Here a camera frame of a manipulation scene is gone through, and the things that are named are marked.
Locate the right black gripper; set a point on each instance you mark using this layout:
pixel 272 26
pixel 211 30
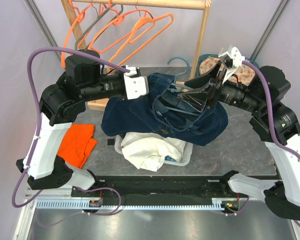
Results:
pixel 198 99

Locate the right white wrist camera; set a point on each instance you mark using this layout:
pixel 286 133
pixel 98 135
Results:
pixel 232 59

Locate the blue floral skirt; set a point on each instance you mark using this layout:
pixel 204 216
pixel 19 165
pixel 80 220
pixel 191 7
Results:
pixel 170 159

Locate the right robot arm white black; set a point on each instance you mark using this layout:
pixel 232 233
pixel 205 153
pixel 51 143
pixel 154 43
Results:
pixel 276 125

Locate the grey hanger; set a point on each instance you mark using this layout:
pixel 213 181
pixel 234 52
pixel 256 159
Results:
pixel 99 16

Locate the teal bin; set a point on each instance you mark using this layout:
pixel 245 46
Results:
pixel 207 61

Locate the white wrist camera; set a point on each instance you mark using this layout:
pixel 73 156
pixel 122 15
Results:
pixel 136 85
pixel 232 59

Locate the white pleated skirt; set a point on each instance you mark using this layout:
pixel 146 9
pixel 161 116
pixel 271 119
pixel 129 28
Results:
pixel 147 151

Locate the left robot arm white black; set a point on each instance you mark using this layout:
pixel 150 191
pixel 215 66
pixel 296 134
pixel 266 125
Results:
pixel 86 77

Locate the small black square marker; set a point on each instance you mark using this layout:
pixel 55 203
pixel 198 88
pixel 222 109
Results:
pixel 111 142

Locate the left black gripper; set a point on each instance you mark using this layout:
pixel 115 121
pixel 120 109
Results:
pixel 122 74

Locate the white plastic basket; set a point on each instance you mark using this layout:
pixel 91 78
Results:
pixel 186 157

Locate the dark blue denim skirt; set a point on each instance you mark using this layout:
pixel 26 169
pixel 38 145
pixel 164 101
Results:
pixel 160 112

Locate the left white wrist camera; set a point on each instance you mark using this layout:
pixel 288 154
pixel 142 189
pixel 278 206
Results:
pixel 136 85

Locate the orange cloth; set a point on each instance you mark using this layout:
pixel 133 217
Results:
pixel 77 144

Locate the wooden clothes rack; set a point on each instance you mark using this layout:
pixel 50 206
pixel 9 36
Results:
pixel 203 6

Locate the floral pink cloth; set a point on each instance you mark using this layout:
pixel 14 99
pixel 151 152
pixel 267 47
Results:
pixel 235 79

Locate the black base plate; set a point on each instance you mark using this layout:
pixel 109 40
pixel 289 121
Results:
pixel 145 185

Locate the grey-blue hanger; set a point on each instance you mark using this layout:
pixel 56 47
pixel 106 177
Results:
pixel 177 85

